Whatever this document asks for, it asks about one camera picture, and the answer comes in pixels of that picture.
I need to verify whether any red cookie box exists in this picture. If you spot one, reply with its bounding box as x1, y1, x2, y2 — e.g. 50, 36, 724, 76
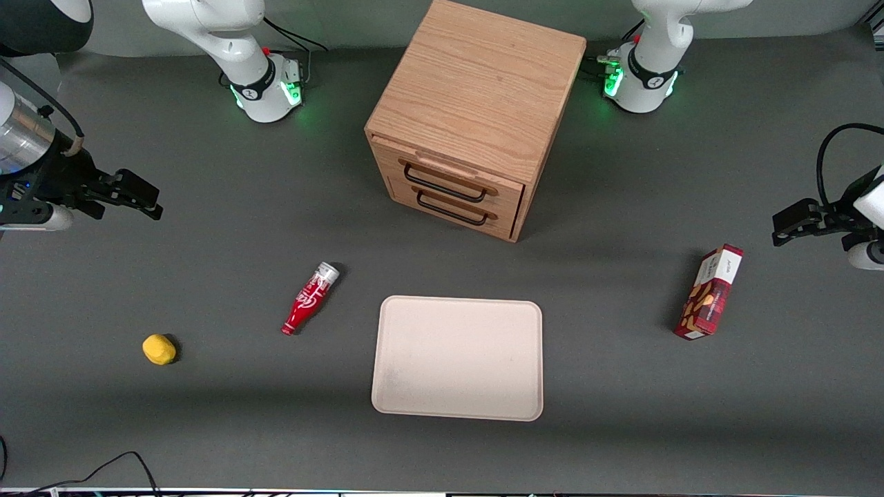
674, 244, 744, 341

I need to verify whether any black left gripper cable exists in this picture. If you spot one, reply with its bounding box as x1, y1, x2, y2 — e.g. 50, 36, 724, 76
816, 123, 884, 208

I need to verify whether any wooden drawer cabinet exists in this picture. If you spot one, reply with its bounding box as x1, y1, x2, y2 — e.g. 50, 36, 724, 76
365, 0, 588, 243

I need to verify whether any wooden drawer with notched rim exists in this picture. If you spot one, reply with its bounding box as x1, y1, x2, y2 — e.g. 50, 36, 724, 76
372, 134, 526, 216

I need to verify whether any yellow toy lemon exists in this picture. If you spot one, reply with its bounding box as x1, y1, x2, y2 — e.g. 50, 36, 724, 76
142, 334, 177, 366

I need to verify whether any black floor cable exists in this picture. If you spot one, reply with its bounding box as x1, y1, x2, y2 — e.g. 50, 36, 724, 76
21, 451, 164, 497

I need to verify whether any plain wooden drawer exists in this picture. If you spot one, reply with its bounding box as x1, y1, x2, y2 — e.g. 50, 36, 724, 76
387, 175, 521, 242

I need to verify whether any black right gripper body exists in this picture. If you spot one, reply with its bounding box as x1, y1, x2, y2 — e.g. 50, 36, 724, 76
0, 148, 113, 221

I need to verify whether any long black drawer handle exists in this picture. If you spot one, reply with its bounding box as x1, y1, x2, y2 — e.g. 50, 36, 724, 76
403, 162, 490, 204

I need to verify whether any short black drawer handle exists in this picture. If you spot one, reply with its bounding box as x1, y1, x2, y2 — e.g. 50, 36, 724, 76
416, 190, 490, 227

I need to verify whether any red cola bottle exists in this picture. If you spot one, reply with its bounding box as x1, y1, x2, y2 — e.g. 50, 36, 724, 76
281, 262, 340, 336

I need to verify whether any beige plastic tray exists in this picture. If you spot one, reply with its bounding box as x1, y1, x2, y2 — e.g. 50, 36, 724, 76
371, 295, 544, 422

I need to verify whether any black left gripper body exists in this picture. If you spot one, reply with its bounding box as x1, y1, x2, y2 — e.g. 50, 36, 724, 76
819, 166, 884, 240

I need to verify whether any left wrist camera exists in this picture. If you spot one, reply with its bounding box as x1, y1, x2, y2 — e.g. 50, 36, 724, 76
847, 240, 884, 271

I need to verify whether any black right base cable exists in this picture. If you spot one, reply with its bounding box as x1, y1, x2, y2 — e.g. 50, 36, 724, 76
262, 17, 329, 85

